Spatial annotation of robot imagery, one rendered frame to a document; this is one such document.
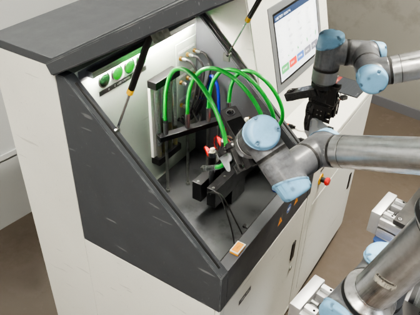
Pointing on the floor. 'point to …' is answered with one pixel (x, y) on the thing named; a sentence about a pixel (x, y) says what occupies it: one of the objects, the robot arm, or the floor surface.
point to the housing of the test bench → (55, 132)
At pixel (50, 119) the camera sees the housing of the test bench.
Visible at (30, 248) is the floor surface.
